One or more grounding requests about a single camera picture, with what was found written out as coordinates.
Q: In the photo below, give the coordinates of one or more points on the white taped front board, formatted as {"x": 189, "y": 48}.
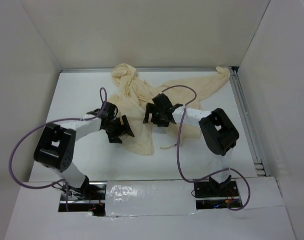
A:
{"x": 149, "y": 198}

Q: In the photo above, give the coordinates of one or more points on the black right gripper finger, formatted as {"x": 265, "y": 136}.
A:
{"x": 150, "y": 113}
{"x": 157, "y": 120}

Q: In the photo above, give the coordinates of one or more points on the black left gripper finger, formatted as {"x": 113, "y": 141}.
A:
{"x": 126, "y": 127}
{"x": 114, "y": 138}

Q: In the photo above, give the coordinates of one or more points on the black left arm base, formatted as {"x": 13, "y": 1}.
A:
{"x": 93, "y": 201}

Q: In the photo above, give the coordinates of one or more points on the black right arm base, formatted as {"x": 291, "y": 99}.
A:
{"x": 211, "y": 195}

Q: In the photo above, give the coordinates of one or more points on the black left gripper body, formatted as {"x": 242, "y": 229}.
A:
{"x": 114, "y": 126}

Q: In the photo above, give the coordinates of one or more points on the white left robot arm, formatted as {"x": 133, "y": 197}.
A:
{"x": 55, "y": 148}

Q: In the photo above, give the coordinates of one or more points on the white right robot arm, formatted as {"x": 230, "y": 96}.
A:
{"x": 219, "y": 133}

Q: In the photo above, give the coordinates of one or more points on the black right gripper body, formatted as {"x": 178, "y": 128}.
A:
{"x": 159, "y": 112}

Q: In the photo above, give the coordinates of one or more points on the aluminium frame rail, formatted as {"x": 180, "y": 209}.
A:
{"x": 77, "y": 92}

